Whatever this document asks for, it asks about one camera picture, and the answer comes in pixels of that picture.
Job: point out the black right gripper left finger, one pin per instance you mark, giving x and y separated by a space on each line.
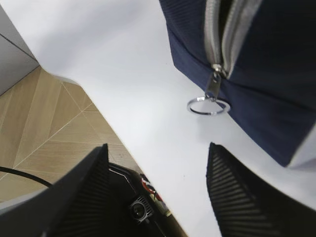
81 204

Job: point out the navy blue lunch bag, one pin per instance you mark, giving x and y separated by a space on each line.
256 61

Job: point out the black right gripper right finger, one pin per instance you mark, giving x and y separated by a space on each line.
246 206

